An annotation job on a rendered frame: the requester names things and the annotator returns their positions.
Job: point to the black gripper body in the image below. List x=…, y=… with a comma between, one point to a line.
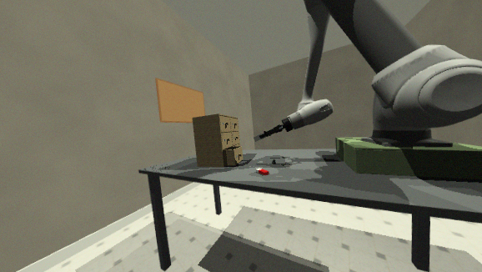
x=287, y=125

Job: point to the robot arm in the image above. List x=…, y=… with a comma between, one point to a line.
x=418, y=87

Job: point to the small wooden chest of drawers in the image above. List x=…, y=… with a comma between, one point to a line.
x=208, y=140

